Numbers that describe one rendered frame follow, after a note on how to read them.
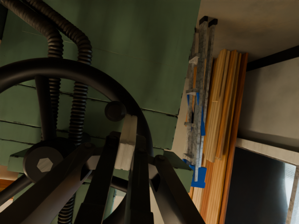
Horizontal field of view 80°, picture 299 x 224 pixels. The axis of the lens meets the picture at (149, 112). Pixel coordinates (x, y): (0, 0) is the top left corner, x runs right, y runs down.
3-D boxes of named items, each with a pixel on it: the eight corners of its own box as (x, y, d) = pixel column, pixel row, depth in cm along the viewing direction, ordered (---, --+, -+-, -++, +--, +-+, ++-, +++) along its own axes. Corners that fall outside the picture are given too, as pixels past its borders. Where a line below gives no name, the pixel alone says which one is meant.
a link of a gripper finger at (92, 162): (112, 175, 15) (75, 169, 15) (119, 144, 20) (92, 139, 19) (115, 160, 15) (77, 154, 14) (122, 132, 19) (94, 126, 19)
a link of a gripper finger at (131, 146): (127, 142, 16) (135, 144, 16) (131, 114, 23) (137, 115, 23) (121, 170, 17) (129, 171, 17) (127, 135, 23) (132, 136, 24)
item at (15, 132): (164, 149, 45) (161, 165, 45) (152, 137, 66) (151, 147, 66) (-7, 119, 41) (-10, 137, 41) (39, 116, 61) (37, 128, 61)
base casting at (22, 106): (180, 116, 46) (173, 151, 46) (151, 113, 103) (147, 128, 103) (-10, 78, 40) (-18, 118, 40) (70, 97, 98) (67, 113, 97)
